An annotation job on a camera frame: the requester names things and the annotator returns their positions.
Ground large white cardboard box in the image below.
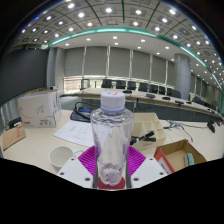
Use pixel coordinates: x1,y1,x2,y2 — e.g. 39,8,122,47
17,89,63,129

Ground white ceramic mug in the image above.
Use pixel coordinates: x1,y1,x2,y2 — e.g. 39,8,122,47
48,145,84,173

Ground long curved conference desk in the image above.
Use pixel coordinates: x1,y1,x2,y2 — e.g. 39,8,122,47
76,87,223,123

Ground black desktop microphone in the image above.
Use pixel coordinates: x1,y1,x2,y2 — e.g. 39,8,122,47
206,120,216,134

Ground row of black office chairs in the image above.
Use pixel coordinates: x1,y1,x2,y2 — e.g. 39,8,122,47
79,78,183,99

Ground printed white paper sheet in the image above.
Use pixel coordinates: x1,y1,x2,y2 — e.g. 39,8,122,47
53,119,98,149

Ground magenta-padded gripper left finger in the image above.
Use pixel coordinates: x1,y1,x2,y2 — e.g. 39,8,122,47
56,145,99,190

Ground clear plastic water bottle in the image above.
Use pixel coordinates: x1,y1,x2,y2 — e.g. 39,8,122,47
89,91,135,187

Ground black power adapter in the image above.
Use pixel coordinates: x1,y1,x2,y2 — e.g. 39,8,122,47
7,116,23,129

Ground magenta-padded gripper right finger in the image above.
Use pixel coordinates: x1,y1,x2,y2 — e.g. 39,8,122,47
125,146,169,189

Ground brown cardboard box red-edged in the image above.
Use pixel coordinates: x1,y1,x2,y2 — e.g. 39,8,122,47
153,138,208,174

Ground black desk phone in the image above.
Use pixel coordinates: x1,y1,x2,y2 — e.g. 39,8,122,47
69,101,94,123

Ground green whiteboard eraser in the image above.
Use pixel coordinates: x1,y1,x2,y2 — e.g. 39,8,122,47
184,152,196,168

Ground recessed ceiling lights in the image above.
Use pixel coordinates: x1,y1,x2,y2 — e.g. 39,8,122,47
16,0,224,78

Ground thin black cable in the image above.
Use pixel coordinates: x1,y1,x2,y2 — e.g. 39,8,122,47
163,119,194,143

